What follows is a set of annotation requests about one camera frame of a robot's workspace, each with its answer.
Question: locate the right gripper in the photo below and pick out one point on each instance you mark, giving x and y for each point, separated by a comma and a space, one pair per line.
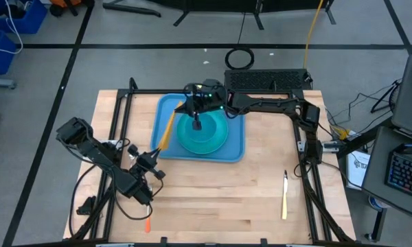
207, 97

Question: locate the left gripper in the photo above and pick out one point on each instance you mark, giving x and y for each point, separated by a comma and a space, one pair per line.
144, 163

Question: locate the yellow cloth napkin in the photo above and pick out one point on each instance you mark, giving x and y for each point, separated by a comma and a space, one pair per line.
168, 130

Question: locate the blue plastic bowl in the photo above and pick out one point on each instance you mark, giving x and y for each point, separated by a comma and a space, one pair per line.
209, 130

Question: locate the teal plastic plate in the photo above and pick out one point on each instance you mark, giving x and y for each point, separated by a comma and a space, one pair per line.
213, 145

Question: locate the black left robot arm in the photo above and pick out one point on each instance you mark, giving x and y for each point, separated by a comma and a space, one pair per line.
99, 156

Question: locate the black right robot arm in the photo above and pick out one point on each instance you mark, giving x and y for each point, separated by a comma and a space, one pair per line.
271, 104

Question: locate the blue plastic tray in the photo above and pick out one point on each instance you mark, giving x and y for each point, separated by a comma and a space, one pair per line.
233, 151

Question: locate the black perforated computer case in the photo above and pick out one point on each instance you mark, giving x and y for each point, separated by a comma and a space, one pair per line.
268, 79

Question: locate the orange bag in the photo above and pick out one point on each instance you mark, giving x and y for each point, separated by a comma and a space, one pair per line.
67, 2

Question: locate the large blue storage bin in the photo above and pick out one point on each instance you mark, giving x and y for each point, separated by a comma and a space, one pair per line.
34, 20

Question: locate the small blue storage bin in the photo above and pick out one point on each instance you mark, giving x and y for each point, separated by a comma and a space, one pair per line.
1, 58

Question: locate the white paper booklet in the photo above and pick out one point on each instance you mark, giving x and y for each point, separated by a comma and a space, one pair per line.
358, 168

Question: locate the grey desk shelf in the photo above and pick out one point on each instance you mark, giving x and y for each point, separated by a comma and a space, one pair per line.
377, 164

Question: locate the grey flat monitor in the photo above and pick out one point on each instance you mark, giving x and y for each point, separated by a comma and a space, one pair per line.
410, 103

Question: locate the black backlit keyboard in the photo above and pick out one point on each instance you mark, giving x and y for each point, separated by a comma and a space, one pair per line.
406, 175

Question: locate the black bracket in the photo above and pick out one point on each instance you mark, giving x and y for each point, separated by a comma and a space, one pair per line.
87, 207

